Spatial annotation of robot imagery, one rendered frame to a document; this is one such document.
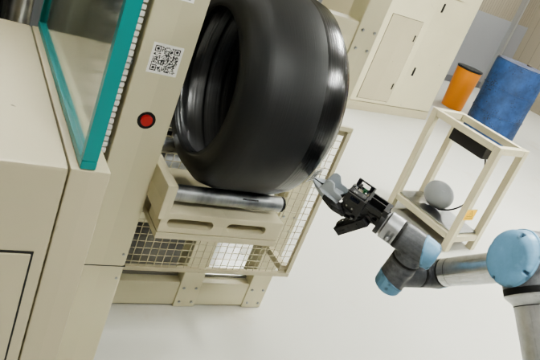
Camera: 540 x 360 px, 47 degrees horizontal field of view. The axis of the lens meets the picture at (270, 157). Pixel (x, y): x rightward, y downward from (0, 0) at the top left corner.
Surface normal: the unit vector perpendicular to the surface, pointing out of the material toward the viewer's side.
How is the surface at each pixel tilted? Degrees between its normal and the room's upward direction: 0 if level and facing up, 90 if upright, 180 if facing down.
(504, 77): 90
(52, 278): 90
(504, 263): 85
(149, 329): 0
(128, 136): 90
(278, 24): 41
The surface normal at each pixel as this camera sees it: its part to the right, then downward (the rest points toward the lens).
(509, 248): -0.85, -0.26
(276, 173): 0.21, 0.80
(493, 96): -0.75, -0.03
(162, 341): 0.35, -0.87
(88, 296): 0.39, 0.48
